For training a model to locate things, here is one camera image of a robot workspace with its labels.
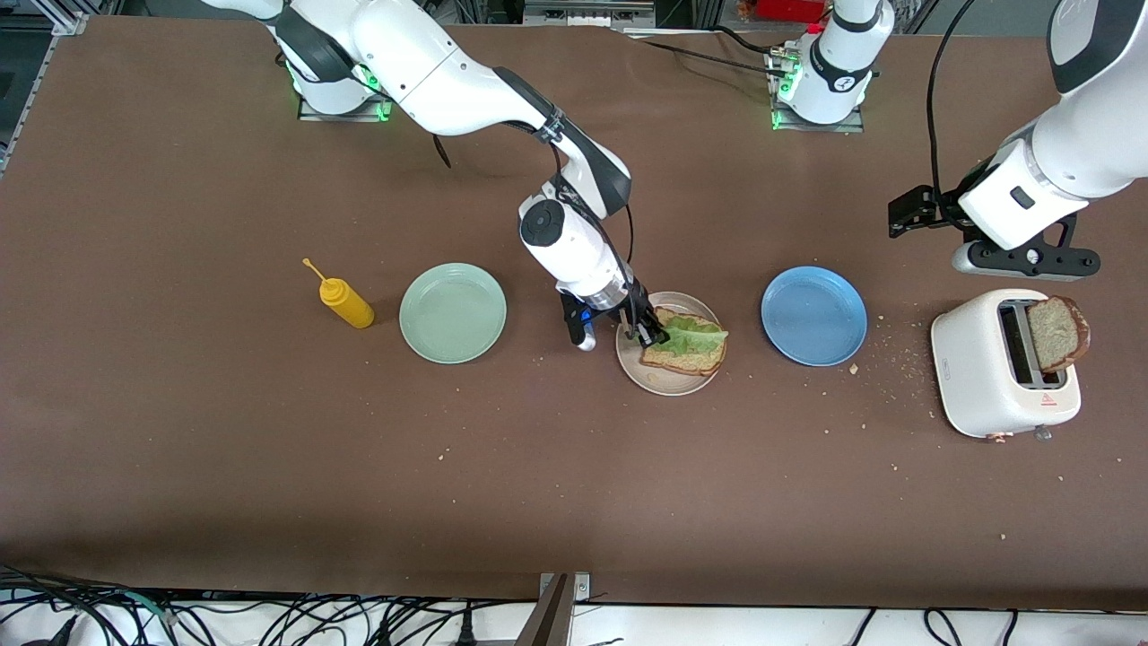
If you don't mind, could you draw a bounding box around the aluminium frame profile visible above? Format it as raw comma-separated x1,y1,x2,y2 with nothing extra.
31,0,91,37

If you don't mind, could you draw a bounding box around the blue plate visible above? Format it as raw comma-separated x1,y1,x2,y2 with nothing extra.
761,266,869,368

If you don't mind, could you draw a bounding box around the dark metal bar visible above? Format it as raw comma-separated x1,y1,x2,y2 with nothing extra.
515,574,576,646

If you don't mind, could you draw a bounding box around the looped black floor cable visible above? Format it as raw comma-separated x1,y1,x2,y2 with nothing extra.
924,607,966,646

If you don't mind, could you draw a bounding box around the red box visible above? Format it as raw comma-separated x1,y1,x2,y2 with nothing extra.
752,0,831,24

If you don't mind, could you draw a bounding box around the grey metal box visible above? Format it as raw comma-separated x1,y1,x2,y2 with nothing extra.
523,0,657,28

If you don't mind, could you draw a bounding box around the brown bread slice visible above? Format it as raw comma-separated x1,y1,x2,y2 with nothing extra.
639,306,726,379
1026,295,1091,374

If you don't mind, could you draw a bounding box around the yellow mustard squeeze bottle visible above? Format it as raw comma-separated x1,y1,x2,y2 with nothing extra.
303,258,377,330

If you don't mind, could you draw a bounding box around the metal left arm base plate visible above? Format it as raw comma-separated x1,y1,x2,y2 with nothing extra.
769,45,865,135

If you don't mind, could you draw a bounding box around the white toaster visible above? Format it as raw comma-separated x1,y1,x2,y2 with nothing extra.
930,288,1083,443

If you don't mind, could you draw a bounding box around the long black table cable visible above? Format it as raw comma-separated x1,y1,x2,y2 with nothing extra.
628,36,792,80

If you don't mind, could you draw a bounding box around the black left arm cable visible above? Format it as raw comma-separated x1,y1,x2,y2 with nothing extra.
926,0,978,203

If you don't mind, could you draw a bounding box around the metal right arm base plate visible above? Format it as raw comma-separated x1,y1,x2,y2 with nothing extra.
298,36,397,123

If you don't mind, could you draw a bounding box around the silver metal clamp bracket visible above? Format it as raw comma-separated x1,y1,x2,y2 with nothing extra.
539,572,592,604

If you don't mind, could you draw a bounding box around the green lettuce leaf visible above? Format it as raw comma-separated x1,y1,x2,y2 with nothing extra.
657,313,730,356

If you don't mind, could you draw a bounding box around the teal floor cable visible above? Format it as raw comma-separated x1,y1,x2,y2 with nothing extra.
108,588,185,629

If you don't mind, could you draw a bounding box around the pale green plate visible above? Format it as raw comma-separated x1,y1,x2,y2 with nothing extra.
399,262,508,365

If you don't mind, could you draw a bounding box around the short black table cable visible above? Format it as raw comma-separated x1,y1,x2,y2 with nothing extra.
709,25,776,58

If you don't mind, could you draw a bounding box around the beige plate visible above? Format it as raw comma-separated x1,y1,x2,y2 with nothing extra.
615,292,726,397

